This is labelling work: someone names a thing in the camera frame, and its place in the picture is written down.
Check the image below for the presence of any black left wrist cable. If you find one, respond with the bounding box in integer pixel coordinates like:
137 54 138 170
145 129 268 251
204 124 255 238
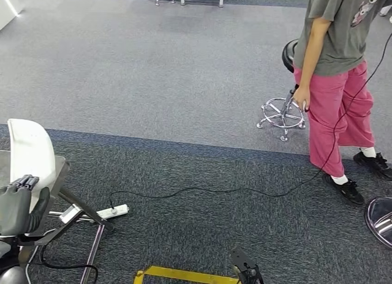
18 209 100 284

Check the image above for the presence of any steel workbench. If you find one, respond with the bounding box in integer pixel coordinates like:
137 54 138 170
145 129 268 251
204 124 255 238
0 150 115 284

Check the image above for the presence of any white power strip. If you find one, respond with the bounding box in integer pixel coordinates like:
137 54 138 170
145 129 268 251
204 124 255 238
96 204 130 219

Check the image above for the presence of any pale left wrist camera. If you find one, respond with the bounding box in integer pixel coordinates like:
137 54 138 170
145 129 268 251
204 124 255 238
59 204 84 225

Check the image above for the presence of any white car mirror cover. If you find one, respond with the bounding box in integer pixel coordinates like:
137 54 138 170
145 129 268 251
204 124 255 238
7 118 57 214

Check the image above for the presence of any chrome stanchion post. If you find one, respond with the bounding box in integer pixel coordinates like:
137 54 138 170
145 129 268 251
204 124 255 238
364 196 392 250

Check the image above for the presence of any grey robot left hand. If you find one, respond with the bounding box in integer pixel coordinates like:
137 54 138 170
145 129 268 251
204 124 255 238
0 174 51 237

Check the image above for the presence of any long black cable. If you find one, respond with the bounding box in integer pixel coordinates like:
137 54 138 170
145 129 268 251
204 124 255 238
109 31 392 210

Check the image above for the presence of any standing person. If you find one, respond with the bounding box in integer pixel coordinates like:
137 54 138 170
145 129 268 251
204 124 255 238
292 0 392 206

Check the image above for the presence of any black seat chrome stool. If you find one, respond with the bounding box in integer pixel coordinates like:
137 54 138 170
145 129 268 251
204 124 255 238
257 39 307 142

